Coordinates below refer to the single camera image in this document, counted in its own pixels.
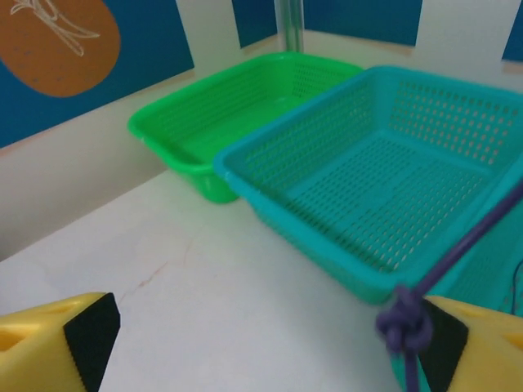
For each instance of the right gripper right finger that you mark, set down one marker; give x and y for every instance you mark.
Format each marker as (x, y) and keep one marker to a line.
(482, 351)

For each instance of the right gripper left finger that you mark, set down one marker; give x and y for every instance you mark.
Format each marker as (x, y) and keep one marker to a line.
(37, 347)

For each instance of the teal plastic basket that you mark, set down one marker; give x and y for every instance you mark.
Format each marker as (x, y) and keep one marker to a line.
(490, 253)
(367, 196)

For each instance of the green plastic basket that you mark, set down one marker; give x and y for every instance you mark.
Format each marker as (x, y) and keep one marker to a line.
(229, 110)

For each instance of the aluminium frame post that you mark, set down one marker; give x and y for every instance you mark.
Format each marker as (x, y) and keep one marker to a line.
(290, 24)

